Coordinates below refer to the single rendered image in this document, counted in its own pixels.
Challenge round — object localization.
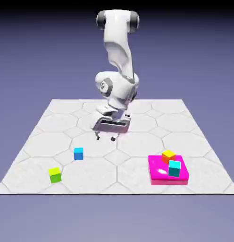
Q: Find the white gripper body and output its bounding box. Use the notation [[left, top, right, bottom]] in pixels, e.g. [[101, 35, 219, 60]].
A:
[[91, 117, 131, 134]]

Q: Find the small blue cube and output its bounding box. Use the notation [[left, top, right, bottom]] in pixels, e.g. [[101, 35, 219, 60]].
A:
[[73, 147, 84, 161]]

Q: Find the small green cube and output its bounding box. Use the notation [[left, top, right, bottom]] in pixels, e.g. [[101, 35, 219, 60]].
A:
[[48, 166, 62, 184]]

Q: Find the large pink box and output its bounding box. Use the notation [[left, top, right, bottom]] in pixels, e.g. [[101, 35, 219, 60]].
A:
[[148, 155, 190, 186]]

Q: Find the small teal cube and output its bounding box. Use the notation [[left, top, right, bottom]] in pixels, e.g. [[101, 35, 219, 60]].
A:
[[167, 160, 182, 178]]

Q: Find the small orange cube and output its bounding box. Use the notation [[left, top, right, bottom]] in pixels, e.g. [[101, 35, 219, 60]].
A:
[[161, 149, 176, 165]]

